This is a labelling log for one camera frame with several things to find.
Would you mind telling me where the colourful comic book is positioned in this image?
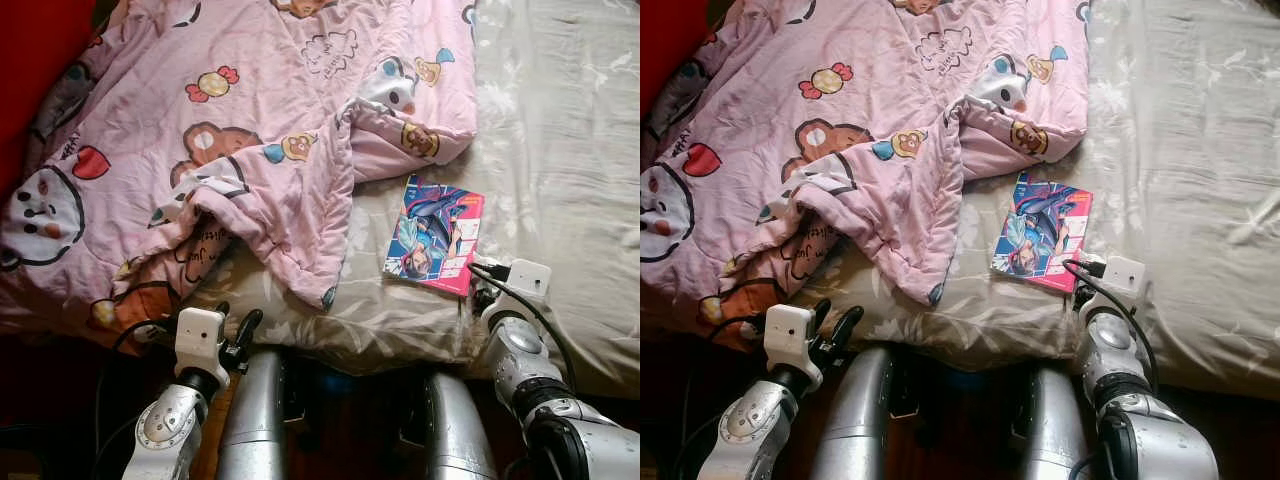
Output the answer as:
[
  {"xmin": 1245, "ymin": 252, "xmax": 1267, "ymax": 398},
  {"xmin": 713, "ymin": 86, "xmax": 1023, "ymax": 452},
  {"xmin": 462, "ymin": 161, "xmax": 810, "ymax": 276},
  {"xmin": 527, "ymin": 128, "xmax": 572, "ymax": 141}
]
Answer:
[
  {"xmin": 383, "ymin": 175, "xmax": 486, "ymax": 297},
  {"xmin": 990, "ymin": 170, "xmax": 1094, "ymax": 293}
]

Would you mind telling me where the silver left robot leg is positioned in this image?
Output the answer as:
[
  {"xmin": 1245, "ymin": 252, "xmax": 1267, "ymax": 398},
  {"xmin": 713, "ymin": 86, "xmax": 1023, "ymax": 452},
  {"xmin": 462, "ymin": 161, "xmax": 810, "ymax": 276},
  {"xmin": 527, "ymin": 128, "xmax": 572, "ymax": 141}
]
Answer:
[
  {"xmin": 215, "ymin": 345, "xmax": 291, "ymax": 480},
  {"xmin": 808, "ymin": 345, "xmax": 896, "ymax": 480}
]

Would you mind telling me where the silver robot leg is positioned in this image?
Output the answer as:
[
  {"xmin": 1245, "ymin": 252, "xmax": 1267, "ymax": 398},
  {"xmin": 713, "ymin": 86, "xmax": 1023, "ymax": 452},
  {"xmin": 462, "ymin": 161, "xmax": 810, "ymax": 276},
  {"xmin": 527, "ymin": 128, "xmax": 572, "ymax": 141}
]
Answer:
[
  {"xmin": 1020, "ymin": 365, "xmax": 1091, "ymax": 480},
  {"xmin": 808, "ymin": 345, "xmax": 896, "ymax": 480},
  {"xmin": 215, "ymin": 345, "xmax": 291, "ymax": 480},
  {"xmin": 420, "ymin": 370, "xmax": 498, "ymax": 480}
]

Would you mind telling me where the silver right robot leg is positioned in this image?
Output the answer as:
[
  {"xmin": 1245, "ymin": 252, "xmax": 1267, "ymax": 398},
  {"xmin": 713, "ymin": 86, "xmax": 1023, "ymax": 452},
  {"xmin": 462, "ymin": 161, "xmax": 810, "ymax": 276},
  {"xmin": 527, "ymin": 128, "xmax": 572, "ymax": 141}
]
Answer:
[
  {"xmin": 420, "ymin": 370, "xmax": 498, "ymax": 480},
  {"xmin": 1020, "ymin": 365, "xmax": 1091, "ymax": 480}
]

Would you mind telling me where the beige floral bed sheet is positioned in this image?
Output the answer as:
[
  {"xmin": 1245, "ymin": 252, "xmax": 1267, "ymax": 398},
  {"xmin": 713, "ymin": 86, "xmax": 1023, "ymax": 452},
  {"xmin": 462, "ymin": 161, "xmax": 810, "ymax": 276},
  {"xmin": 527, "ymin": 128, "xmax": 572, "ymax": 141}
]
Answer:
[
  {"xmin": 190, "ymin": 0, "xmax": 641, "ymax": 401},
  {"xmin": 800, "ymin": 0, "xmax": 1280, "ymax": 401}
]

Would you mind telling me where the pink cartoon print quilt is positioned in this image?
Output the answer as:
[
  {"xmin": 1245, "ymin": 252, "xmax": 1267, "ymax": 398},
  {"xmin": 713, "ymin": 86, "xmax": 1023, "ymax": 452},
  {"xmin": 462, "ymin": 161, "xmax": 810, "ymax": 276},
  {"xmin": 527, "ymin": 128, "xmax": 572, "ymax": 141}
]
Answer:
[
  {"xmin": 0, "ymin": 0, "xmax": 479, "ymax": 351},
  {"xmin": 640, "ymin": 0, "xmax": 1091, "ymax": 351}
]

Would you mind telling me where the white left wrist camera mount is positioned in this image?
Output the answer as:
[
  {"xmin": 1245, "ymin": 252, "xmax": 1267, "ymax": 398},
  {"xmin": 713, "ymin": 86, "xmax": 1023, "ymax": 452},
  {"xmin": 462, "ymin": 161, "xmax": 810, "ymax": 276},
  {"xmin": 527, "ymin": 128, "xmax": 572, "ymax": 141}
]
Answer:
[
  {"xmin": 175, "ymin": 307, "xmax": 229, "ymax": 391},
  {"xmin": 765, "ymin": 303, "xmax": 821, "ymax": 393}
]

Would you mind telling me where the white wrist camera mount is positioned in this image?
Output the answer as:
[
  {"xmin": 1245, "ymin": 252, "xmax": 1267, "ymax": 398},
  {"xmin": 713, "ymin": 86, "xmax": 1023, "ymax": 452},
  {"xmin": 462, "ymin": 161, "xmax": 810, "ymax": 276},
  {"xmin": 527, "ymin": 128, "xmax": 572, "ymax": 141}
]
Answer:
[
  {"xmin": 1100, "ymin": 255, "xmax": 1148, "ymax": 301},
  {"xmin": 175, "ymin": 307, "xmax": 229, "ymax": 391},
  {"xmin": 765, "ymin": 303, "xmax": 821, "ymax": 393},
  {"xmin": 505, "ymin": 258, "xmax": 553, "ymax": 301}
]

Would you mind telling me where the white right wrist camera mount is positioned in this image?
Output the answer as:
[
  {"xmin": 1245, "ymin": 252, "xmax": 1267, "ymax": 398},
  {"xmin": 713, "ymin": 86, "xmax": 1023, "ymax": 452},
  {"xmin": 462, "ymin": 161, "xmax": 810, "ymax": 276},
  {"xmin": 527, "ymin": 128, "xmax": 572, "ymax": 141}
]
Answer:
[
  {"xmin": 1100, "ymin": 255, "xmax": 1148, "ymax": 301},
  {"xmin": 505, "ymin": 258, "xmax": 553, "ymax": 301}
]

